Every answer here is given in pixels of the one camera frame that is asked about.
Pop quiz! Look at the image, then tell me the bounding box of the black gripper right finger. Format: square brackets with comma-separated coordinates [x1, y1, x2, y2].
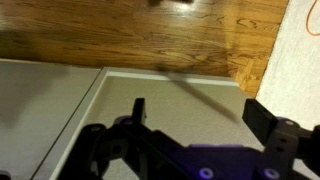
[241, 98, 320, 180]

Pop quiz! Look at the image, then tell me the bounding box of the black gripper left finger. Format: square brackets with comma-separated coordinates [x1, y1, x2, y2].
[57, 97, 188, 180]

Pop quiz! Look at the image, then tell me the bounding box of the orange cable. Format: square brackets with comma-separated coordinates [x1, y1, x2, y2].
[305, 0, 320, 37]

